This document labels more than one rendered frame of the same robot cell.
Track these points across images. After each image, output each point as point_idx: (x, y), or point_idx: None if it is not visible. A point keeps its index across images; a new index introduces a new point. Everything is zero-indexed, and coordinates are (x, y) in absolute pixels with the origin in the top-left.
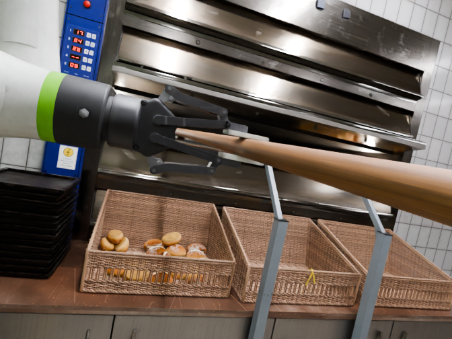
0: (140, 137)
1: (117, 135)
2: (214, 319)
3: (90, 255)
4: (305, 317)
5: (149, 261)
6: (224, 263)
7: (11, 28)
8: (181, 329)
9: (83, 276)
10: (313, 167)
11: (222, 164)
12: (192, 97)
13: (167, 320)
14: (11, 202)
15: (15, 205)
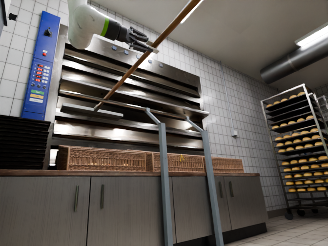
0: (126, 36)
1: (122, 31)
2: (142, 177)
3: (71, 149)
4: (185, 174)
5: (102, 153)
6: (139, 153)
7: None
8: (127, 184)
9: (68, 161)
10: (175, 18)
11: (148, 49)
12: (137, 30)
13: (119, 178)
14: (20, 128)
15: (23, 129)
